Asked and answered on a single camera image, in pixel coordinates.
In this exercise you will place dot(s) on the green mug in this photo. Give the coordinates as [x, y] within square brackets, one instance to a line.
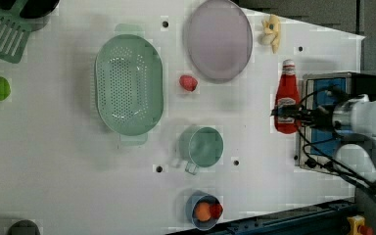
[200, 147]

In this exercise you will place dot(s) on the grey round object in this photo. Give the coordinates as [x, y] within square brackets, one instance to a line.
[24, 227]

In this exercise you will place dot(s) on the red plush ketchup bottle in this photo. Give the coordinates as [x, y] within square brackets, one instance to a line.
[287, 94]

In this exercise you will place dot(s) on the silver toaster oven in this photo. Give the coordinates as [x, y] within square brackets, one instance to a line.
[333, 91]

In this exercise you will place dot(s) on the plush peeled banana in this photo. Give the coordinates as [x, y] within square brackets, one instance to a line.
[271, 33]

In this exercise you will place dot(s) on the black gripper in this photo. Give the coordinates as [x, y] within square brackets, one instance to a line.
[319, 118]

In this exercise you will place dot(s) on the green slotted spatula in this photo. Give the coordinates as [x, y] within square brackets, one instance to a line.
[14, 33]

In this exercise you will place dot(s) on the plush strawberry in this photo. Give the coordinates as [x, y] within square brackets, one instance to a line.
[189, 83]

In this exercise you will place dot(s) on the red plush fruit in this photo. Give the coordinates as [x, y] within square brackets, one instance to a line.
[216, 211]

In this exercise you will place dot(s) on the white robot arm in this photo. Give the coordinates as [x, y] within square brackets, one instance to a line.
[356, 163]

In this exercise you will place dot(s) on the blue cup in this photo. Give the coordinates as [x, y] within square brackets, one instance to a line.
[196, 198]

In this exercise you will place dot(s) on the blue metal rail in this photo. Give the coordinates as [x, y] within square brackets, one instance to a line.
[322, 219]

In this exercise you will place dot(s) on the yellow red emergency button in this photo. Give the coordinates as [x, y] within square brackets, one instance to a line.
[358, 226]

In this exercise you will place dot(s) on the orange plush fruit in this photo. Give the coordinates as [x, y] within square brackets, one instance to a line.
[202, 211]

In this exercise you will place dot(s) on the green perforated colander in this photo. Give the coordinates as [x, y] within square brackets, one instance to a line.
[129, 84]

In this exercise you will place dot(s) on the green plush pepper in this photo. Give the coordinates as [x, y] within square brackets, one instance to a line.
[5, 88]

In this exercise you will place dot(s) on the black pot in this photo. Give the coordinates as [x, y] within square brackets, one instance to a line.
[35, 12]

